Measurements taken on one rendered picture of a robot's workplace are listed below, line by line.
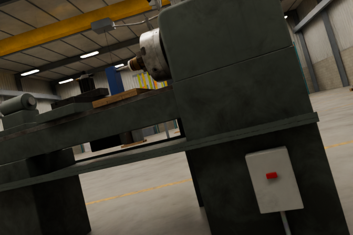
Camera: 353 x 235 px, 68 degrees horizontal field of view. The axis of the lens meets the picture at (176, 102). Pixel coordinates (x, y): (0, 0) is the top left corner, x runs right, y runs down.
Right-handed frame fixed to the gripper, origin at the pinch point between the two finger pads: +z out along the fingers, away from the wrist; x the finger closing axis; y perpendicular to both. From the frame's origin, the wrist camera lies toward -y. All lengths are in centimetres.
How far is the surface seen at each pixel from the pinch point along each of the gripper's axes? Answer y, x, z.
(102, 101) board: 47, -5, 41
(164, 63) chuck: 5.4, -7.2, 29.7
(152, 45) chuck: 8.9, -2.2, 19.8
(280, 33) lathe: -55, 0, 38
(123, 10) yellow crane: 443, -770, -702
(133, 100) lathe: 28, -8, 45
